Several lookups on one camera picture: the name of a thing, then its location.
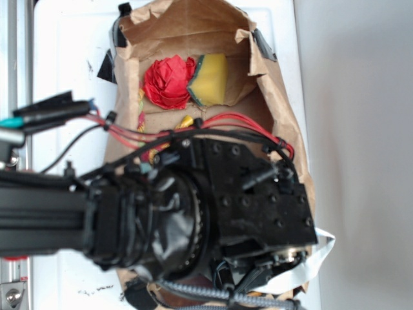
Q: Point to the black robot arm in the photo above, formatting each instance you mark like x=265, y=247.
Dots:
x=205, y=201

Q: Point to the yellow green sponge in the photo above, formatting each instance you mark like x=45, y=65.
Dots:
x=208, y=85

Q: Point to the red crumpled paper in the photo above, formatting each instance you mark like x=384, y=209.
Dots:
x=165, y=82

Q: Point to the brown paper bag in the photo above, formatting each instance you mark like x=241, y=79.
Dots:
x=256, y=113

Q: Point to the multicolour rope toy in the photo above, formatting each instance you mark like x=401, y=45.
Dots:
x=149, y=156

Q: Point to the aluminium frame rail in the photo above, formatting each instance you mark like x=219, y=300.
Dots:
x=17, y=42

